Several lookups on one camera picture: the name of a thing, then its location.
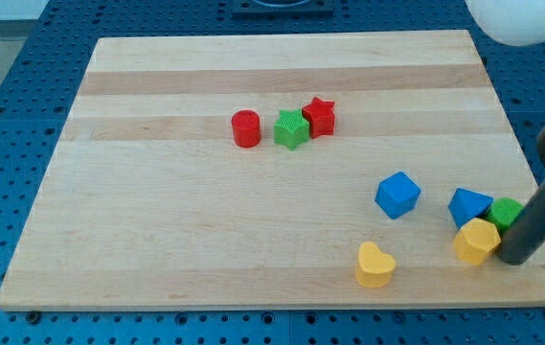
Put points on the blue cube block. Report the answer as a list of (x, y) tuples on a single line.
[(397, 195)]

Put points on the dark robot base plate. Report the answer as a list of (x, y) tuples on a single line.
[(265, 8)]

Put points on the green cylinder block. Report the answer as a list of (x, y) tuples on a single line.
[(503, 212)]

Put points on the red star block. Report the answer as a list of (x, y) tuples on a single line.
[(321, 117)]

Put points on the yellow heart block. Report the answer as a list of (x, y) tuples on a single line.
[(374, 268)]

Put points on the blue triangular block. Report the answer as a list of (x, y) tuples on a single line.
[(466, 205)]

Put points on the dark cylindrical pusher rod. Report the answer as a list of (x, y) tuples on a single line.
[(527, 232)]

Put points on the yellow hexagon block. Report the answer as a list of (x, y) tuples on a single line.
[(476, 241)]

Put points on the wooden board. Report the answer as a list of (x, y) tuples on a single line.
[(148, 204)]

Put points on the red cylinder block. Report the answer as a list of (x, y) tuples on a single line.
[(246, 126)]

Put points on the green star block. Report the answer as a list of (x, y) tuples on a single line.
[(291, 129)]

